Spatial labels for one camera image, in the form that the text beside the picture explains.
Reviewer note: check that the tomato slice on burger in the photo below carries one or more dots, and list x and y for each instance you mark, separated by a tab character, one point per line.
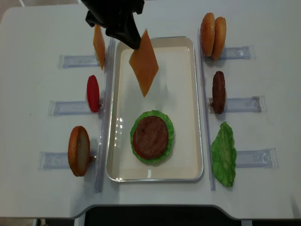
140	147

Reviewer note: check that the white rectangular tray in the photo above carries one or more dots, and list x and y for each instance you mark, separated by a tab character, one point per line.
173	93

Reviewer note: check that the standing green lettuce leaf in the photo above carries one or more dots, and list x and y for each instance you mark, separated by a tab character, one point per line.
224	156

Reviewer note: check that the standing sesame bun far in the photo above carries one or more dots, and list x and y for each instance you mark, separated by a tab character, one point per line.
207	34

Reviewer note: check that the lettuce leaf on burger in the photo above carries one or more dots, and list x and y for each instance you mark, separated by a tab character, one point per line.
170	129

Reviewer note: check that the clear lettuce holder strip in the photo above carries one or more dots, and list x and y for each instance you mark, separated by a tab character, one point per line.
265	158

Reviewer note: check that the standing brown meat patty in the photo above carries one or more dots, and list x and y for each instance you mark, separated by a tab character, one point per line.
219	92

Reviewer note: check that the clear left bun holder strip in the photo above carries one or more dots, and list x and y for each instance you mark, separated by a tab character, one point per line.
53	161

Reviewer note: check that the meat patty on burger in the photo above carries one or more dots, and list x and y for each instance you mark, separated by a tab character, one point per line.
153	131

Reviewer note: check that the clear patty holder strip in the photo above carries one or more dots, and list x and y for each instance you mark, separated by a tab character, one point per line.
255	104

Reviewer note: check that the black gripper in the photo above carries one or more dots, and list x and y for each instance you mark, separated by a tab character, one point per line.
123	27

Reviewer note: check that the clear right bun holder strip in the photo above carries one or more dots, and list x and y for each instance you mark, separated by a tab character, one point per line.
233	53

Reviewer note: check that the orange cheese slice front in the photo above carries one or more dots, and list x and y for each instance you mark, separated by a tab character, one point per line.
144	63

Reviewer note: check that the orange cheese slice rear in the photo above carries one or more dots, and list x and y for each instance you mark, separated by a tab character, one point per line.
99	45

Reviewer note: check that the standing bun near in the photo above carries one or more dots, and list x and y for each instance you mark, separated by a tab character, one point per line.
219	38

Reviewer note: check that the standing bun left front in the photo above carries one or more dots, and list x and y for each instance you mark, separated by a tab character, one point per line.
79	151

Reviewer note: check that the orange cheese slice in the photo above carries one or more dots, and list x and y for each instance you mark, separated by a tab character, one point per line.
99	45
144	63

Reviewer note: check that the clear bun holder strip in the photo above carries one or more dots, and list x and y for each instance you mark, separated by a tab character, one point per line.
233	53
53	161

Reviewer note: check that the standing red tomato slice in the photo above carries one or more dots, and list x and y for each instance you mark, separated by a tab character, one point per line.
93	95

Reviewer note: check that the clear tomato holder strip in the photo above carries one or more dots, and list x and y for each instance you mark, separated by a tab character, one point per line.
57	108

